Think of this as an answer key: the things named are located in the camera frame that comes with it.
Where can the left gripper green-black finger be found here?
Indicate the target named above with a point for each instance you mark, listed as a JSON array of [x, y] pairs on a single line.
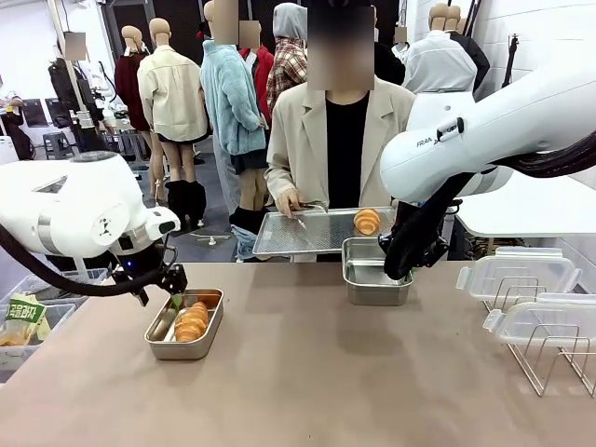
[[174, 302], [181, 300]]

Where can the mannequin in dark red dress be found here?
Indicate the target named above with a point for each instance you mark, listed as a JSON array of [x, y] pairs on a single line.
[[130, 93]]

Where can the steel tongs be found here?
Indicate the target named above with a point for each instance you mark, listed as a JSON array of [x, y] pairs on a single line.
[[312, 205]]

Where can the clear plastic storage bin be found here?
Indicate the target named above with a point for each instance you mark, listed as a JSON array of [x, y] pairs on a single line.
[[60, 316]]

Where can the grey plastic stool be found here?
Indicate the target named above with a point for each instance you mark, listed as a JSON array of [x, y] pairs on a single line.
[[59, 144]]

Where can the person's right hand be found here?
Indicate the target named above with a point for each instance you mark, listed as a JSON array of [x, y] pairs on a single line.
[[288, 202]]

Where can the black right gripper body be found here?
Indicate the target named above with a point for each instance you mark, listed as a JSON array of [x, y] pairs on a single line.
[[430, 253]]

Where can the large steel food container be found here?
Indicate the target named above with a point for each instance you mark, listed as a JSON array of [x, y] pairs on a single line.
[[372, 291]]

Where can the golden croissant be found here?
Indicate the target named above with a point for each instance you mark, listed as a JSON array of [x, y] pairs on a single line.
[[192, 322], [367, 221]]

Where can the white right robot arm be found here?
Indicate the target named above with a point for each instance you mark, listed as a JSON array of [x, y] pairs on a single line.
[[489, 125]]

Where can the person in beige blazer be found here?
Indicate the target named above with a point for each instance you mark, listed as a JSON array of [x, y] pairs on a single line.
[[347, 153]]

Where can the mannequin in red jacket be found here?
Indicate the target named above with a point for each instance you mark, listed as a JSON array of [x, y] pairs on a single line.
[[264, 70]]

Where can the mannequin in white shirt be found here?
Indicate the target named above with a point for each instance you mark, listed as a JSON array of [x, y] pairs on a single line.
[[437, 65]]

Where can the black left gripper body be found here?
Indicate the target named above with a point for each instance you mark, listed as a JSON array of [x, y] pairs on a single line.
[[176, 279]]

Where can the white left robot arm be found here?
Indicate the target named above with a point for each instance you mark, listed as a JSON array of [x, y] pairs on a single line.
[[70, 205]]

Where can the perforated steel baking tray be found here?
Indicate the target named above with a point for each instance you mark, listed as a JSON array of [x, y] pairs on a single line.
[[321, 235]]

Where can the green yellow snack bag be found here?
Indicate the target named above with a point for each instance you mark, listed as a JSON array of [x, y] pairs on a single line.
[[21, 319]]

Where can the background person in black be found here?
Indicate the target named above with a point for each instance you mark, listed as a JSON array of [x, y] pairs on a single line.
[[388, 65]]

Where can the mannequin in black jacket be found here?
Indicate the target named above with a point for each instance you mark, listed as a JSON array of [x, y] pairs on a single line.
[[478, 60]]

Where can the clear plastic container lid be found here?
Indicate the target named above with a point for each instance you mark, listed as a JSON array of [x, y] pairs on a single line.
[[545, 319], [521, 274]]

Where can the small steel food container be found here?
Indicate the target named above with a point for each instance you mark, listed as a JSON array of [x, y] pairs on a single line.
[[160, 347]]

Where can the person's right forearm beige sleeve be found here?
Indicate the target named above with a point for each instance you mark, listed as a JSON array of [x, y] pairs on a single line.
[[279, 181]]

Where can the mannequin in plaid hoodie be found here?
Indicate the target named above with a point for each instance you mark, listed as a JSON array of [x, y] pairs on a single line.
[[286, 70]]

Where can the mannequin in light blue fleece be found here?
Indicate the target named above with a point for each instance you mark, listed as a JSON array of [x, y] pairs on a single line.
[[228, 102]]

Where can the mannequin in cream jacket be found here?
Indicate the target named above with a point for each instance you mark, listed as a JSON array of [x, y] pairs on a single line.
[[170, 93]]

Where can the white side table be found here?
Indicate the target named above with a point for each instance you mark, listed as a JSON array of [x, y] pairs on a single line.
[[535, 209]]

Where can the black tripod stand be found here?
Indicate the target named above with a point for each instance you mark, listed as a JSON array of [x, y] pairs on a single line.
[[512, 60]]

